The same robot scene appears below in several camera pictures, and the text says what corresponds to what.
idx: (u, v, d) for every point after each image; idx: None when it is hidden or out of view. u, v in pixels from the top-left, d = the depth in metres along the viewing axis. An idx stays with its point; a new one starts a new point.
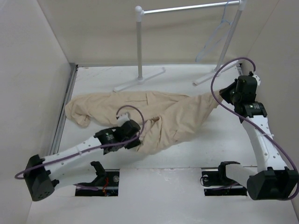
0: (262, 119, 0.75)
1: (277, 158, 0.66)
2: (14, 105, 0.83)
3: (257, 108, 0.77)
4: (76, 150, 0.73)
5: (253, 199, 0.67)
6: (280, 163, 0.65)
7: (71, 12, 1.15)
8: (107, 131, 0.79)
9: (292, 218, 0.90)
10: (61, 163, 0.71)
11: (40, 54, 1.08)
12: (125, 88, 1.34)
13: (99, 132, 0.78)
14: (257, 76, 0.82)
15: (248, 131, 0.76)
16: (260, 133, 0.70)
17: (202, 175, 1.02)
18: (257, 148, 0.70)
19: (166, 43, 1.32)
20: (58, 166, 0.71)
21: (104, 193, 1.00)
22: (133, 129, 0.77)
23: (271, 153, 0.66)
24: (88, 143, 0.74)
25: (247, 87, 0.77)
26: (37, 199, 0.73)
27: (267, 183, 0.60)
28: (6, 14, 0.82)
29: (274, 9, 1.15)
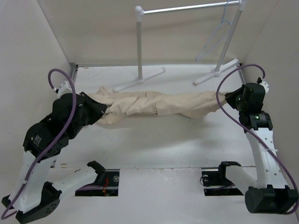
0: (267, 132, 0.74)
1: (278, 175, 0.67)
2: (14, 106, 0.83)
3: (263, 120, 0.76)
4: (23, 177, 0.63)
5: (248, 210, 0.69)
6: (281, 180, 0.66)
7: (71, 12, 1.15)
8: (31, 134, 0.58)
9: (291, 218, 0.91)
10: (22, 198, 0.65)
11: (39, 54, 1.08)
12: (125, 88, 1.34)
13: (24, 141, 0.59)
14: (266, 84, 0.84)
15: (252, 143, 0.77)
16: (263, 148, 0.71)
17: (202, 175, 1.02)
18: (259, 162, 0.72)
19: (166, 42, 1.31)
20: (22, 202, 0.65)
21: (104, 193, 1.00)
22: (67, 110, 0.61)
23: (273, 170, 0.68)
24: (27, 164, 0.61)
25: (254, 96, 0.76)
26: (46, 213, 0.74)
27: (266, 200, 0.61)
28: (5, 14, 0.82)
29: (274, 9, 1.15)
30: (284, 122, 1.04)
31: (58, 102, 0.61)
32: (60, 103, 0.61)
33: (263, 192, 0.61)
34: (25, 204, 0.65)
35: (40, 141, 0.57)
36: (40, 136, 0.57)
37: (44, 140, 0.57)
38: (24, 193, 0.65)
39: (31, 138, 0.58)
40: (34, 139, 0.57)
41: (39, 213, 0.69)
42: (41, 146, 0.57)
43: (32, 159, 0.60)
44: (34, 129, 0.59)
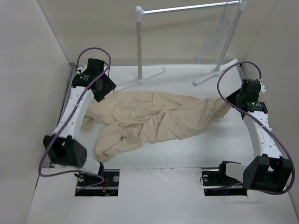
0: (262, 115, 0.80)
1: (273, 147, 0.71)
2: (14, 105, 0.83)
3: (259, 106, 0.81)
4: (72, 106, 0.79)
5: (246, 188, 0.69)
6: (275, 152, 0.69)
7: (71, 12, 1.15)
8: (79, 77, 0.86)
9: (292, 218, 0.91)
10: (71, 124, 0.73)
11: (39, 54, 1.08)
12: (125, 88, 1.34)
13: (74, 81, 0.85)
14: (264, 86, 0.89)
15: (248, 124, 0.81)
16: (258, 125, 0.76)
17: (202, 175, 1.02)
18: (254, 138, 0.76)
19: (166, 43, 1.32)
20: (71, 128, 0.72)
21: (104, 193, 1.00)
22: (101, 63, 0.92)
23: (267, 142, 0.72)
24: (76, 95, 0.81)
25: (251, 87, 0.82)
26: (80, 165, 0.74)
27: (261, 170, 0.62)
28: (5, 14, 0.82)
29: (274, 9, 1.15)
30: (284, 121, 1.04)
31: (92, 61, 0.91)
32: (94, 60, 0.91)
33: (258, 160, 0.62)
34: (72, 129, 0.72)
35: (89, 77, 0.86)
36: (87, 75, 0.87)
37: (91, 76, 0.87)
38: (74, 118, 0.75)
39: (80, 77, 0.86)
40: (83, 76, 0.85)
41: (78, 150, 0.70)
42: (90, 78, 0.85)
43: (83, 89, 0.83)
44: (78, 75, 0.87)
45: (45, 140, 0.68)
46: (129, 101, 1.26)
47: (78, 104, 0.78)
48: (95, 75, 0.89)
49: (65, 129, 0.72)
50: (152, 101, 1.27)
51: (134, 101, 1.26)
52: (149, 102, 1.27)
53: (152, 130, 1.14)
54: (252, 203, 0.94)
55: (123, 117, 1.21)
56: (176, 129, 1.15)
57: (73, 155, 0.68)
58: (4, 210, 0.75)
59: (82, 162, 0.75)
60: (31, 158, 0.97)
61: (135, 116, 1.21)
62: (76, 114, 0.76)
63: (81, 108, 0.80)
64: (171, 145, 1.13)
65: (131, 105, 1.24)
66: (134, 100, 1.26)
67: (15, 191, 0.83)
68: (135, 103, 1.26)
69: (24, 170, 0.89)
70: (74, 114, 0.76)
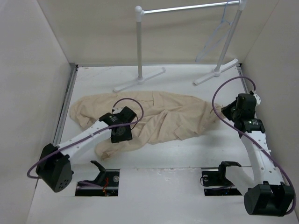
0: (260, 135, 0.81)
1: (273, 172, 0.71)
2: (14, 106, 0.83)
3: (256, 124, 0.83)
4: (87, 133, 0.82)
5: (248, 213, 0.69)
6: (276, 178, 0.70)
7: (71, 12, 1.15)
8: (110, 115, 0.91)
9: (292, 218, 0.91)
10: (76, 147, 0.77)
11: (40, 54, 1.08)
12: (125, 88, 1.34)
13: (103, 116, 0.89)
14: (257, 96, 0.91)
15: (246, 146, 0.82)
16: (257, 148, 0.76)
17: (202, 175, 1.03)
18: (253, 161, 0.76)
19: (166, 42, 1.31)
20: (74, 150, 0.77)
21: (104, 193, 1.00)
22: (132, 116, 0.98)
23: (267, 167, 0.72)
24: (96, 127, 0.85)
25: (247, 103, 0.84)
26: (57, 189, 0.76)
27: (263, 198, 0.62)
28: (5, 14, 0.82)
29: (274, 9, 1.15)
30: (284, 122, 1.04)
31: (128, 110, 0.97)
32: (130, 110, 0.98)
33: (259, 188, 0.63)
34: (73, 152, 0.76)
35: (116, 121, 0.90)
36: (117, 119, 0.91)
37: (118, 122, 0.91)
38: (81, 143, 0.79)
39: (110, 116, 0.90)
40: (113, 117, 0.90)
41: (65, 173, 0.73)
42: (117, 122, 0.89)
43: (106, 126, 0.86)
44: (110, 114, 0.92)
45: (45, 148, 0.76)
46: (129, 101, 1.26)
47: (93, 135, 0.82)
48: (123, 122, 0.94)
49: (68, 148, 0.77)
50: (152, 101, 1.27)
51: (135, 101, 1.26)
52: (150, 101, 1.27)
53: (152, 130, 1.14)
54: None
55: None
56: (176, 129, 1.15)
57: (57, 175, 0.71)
58: (4, 210, 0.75)
59: (61, 187, 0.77)
60: (31, 158, 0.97)
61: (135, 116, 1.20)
62: (86, 142, 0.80)
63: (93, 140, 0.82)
64: (171, 145, 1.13)
65: (131, 105, 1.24)
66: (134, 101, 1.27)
67: (15, 191, 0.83)
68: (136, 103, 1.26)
69: (24, 170, 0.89)
70: (84, 141, 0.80)
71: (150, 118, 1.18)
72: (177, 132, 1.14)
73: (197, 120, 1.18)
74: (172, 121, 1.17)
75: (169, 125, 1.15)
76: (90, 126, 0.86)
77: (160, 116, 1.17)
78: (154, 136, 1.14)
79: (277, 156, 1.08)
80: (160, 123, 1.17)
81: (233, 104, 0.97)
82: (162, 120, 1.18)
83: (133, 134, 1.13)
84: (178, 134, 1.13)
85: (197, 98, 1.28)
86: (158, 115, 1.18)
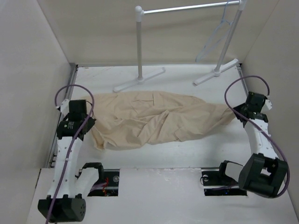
0: (263, 122, 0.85)
1: (269, 149, 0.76)
2: (14, 106, 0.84)
3: (259, 116, 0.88)
4: (61, 161, 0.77)
5: (241, 188, 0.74)
6: (271, 153, 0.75)
7: (71, 12, 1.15)
8: (64, 124, 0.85)
9: (293, 218, 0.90)
10: (65, 181, 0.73)
11: (39, 54, 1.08)
12: (125, 88, 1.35)
13: (59, 131, 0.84)
14: (269, 102, 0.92)
15: (248, 130, 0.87)
16: (257, 129, 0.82)
17: (202, 175, 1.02)
18: (253, 141, 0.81)
19: (165, 42, 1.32)
20: (66, 185, 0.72)
21: (104, 193, 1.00)
22: (82, 106, 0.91)
23: (264, 144, 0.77)
24: (64, 147, 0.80)
25: (254, 98, 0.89)
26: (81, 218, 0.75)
27: (257, 169, 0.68)
28: (5, 14, 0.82)
29: (274, 9, 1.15)
30: (284, 122, 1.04)
31: (72, 104, 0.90)
32: (74, 103, 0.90)
33: (253, 158, 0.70)
34: (67, 186, 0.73)
35: (74, 126, 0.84)
36: (72, 123, 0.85)
37: (76, 123, 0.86)
38: (67, 174, 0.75)
39: (65, 125, 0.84)
40: (68, 125, 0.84)
41: (76, 205, 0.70)
42: (75, 127, 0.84)
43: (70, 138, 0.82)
44: (62, 123, 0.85)
45: (39, 206, 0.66)
46: (129, 101, 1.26)
47: (68, 158, 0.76)
48: (80, 120, 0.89)
49: (60, 188, 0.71)
50: (152, 101, 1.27)
51: (135, 101, 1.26)
52: (150, 101, 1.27)
53: (153, 131, 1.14)
54: (252, 204, 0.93)
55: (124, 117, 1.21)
56: (176, 130, 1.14)
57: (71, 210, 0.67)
58: (3, 210, 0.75)
59: (82, 213, 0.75)
60: (31, 158, 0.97)
61: (135, 116, 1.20)
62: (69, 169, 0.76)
63: (72, 162, 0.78)
64: (171, 145, 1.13)
65: (131, 105, 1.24)
66: (134, 100, 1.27)
67: (15, 191, 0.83)
68: (135, 103, 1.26)
69: (24, 170, 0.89)
70: (67, 169, 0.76)
71: (150, 119, 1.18)
72: (176, 132, 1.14)
73: (197, 120, 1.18)
74: (173, 121, 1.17)
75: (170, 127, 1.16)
76: (59, 150, 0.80)
77: (161, 116, 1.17)
78: (154, 136, 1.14)
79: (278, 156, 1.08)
80: (160, 123, 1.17)
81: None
82: (162, 120, 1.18)
83: (133, 135, 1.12)
84: (177, 136, 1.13)
85: (197, 98, 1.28)
86: (159, 116, 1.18)
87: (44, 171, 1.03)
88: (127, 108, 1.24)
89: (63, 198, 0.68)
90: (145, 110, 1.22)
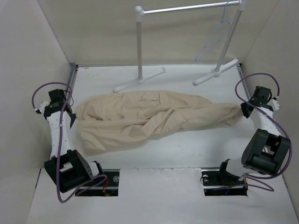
0: (268, 110, 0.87)
1: (274, 129, 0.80)
2: (14, 106, 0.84)
3: (266, 106, 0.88)
4: (56, 129, 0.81)
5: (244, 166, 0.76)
6: (275, 131, 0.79)
7: (70, 12, 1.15)
8: (48, 107, 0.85)
9: (293, 218, 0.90)
10: (64, 141, 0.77)
11: (39, 54, 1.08)
12: (125, 88, 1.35)
13: (45, 113, 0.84)
14: (278, 103, 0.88)
15: (253, 115, 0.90)
16: (262, 113, 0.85)
17: (202, 175, 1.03)
18: (258, 122, 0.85)
19: (166, 42, 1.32)
20: (66, 144, 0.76)
21: (104, 193, 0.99)
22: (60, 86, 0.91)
23: (269, 124, 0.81)
24: (55, 119, 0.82)
25: (262, 91, 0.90)
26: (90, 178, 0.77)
27: (259, 141, 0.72)
28: (5, 14, 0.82)
29: (274, 9, 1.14)
30: (284, 121, 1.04)
31: (53, 92, 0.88)
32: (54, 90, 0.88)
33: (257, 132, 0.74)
34: (68, 144, 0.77)
35: (58, 105, 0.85)
36: (56, 102, 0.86)
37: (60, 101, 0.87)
38: (65, 135, 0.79)
39: (50, 106, 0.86)
40: (53, 104, 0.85)
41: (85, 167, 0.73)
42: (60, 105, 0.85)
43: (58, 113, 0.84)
44: (46, 106, 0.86)
45: (48, 166, 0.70)
46: (135, 101, 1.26)
47: (62, 124, 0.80)
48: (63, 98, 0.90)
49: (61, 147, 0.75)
50: (159, 100, 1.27)
51: (142, 101, 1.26)
52: (157, 101, 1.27)
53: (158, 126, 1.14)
54: (252, 203, 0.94)
55: (130, 117, 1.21)
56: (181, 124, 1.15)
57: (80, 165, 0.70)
58: (3, 209, 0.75)
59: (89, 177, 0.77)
60: (31, 158, 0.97)
61: (143, 115, 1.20)
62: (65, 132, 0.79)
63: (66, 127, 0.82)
64: (171, 145, 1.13)
65: (138, 104, 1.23)
66: (141, 100, 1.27)
67: (15, 190, 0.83)
68: (143, 103, 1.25)
69: (24, 170, 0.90)
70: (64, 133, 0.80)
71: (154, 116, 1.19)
72: (182, 125, 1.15)
73: None
74: (177, 119, 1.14)
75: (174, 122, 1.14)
76: (50, 124, 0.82)
77: (167, 112, 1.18)
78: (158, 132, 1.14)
79: None
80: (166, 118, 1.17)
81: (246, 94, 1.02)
82: (169, 116, 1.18)
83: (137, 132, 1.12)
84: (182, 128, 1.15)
85: (204, 97, 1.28)
86: (165, 112, 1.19)
87: (44, 171, 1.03)
88: (134, 107, 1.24)
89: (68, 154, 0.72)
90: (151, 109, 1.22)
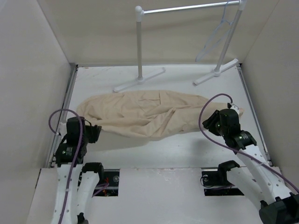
0: (255, 149, 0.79)
1: (280, 185, 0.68)
2: (14, 106, 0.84)
3: (246, 138, 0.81)
4: (62, 190, 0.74)
5: None
6: (285, 190, 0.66)
7: (70, 12, 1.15)
8: (62, 150, 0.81)
9: None
10: (67, 211, 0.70)
11: (39, 53, 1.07)
12: (125, 88, 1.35)
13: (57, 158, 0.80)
14: (235, 106, 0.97)
15: (245, 163, 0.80)
16: (257, 163, 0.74)
17: (202, 175, 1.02)
18: (259, 179, 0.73)
19: (166, 42, 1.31)
20: (67, 216, 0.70)
21: (104, 193, 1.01)
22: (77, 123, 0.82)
23: (273, 181, 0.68)
24: (64, 176, 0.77)
25: (231, 119, 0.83)
26: None
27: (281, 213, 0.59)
28: (5, 14, 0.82)
29: (274, 9, 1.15)
30: (284, 122, 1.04)
31: (70, 123, 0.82)
32: (71, 123, 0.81)
33: (274, 206, 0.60)
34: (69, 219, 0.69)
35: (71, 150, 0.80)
36: (70, 148, 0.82)
37: (73, 149, 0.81)
38: (68, 203, 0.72)
39: (63, 152, 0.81)
40: (66, 151, 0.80)
41: None
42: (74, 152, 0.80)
43: (68, 167, 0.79)
44: (61, 148, 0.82)
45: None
46: (136, 101, 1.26)
47: (68, 188, 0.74)
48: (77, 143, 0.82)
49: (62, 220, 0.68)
50: (159, 100, 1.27)
51: (141, 101, 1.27)
52: (157, 101, 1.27)
53: (160, 127, 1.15)
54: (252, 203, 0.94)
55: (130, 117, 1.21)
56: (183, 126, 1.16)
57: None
58: (3, 210, 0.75)
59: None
60: (31, 158, 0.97)
61: (143, 115, 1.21)
62: (69, 199, 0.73)
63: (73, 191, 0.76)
64: (171, 145, 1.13)
65: (138, 104, 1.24)
66: (141, 100, 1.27)
67: (15, 190, 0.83)
68: (143, 103, 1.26)
69: (24, 170, 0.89)
70: (68, 199, 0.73)
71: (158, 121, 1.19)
72: (183, 127, 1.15)
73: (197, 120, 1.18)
74: (176, 120, 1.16)
75: (175, 123, 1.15)
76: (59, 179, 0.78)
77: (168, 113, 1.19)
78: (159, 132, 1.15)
79: (278, 155, 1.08)
80: (167, 119, 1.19)
81: (215, 120, 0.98)
82: (170, 116, 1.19)
83: (138, 132, 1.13)
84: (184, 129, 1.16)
85: (204, 97, 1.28)
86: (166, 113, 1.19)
87: (44, 171, 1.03)
88: (134, 107, 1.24)
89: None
90: (151, 110, 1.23)
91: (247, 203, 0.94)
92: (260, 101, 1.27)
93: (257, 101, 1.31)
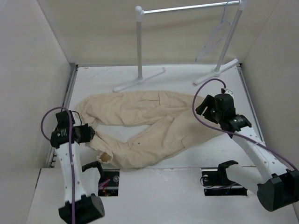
0: (250, 130, 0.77)
1: (276, 163, 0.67)
2: (14, 106, 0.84)
3: (241, 121, 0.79)
4: (67, 168, 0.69)
5: (269, 211, 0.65)
6: (281, 167, 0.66)
7: (70, 12, 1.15)
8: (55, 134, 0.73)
9: (292, 218, 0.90)
10: (78, 183, 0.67)
11: (39, 53, 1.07)
12: (125, 88, 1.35)
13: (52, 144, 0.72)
14: (229, 91, 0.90)
15: (241, 144, 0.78)
16: (252, 143, 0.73)
17: (202, 175, 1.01)
18: (254, 158, 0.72)
19: (166, 42, 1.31)
20: (80, 187, 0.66)
21: (104, 193, 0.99)
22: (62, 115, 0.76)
23: (269, 159, 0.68)
24: (65, 154, 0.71)
25: (226, 103, 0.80)
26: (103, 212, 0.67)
27: (278, 190, 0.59)
28: (5, 13, 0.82)
29: (274, 9, 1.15)
30: (284, 121, 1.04)
31: (60, 114, 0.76)
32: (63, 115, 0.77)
33: (271, 184, 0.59)
34: (82, 188, 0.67)
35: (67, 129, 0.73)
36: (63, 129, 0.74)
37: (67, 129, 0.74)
38: (78, 176, 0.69)
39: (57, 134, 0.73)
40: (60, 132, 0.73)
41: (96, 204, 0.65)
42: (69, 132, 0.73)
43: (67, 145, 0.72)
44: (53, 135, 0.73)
45: (61, 214, 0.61)
46: (135, 100, 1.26)
47: (73, 162, 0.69)
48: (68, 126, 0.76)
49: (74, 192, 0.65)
50: (159, 100, 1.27)
51: (141, 101, 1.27)
52: (156, 101, 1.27)
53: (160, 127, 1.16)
54: (252, 203, 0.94)
55: (130, 117, 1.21)
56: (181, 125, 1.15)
57: (95, 209, 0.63)
58: (3, 210, 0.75)
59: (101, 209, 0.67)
60: (31, 158, 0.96)
61: (142, 116, 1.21)
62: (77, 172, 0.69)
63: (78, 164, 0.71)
64: None
65: (138, 104, 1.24)
66: (140, 100, 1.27)
67: (15, 190, 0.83)
68: (142, 103, 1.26)
69: (24, 170, 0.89)
70: (76, 172, 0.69)
71: (158, 122, 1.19)
72: (183, 129, 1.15)
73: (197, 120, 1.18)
74: (176, 120, 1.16)
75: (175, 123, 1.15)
76: (61, 160, 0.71)
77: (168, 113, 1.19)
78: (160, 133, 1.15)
79: None
80: (168, 119, 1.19)
81: (209, 106, 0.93)
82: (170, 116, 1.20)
83: None
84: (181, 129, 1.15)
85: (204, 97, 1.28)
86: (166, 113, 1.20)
87: (44, 171, 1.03)
88: (134, 107, 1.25)
89: (82, 200, 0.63)
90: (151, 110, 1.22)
91: (247, 204, 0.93)
92: (260, 101, 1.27)
93: (257, 101, 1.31)
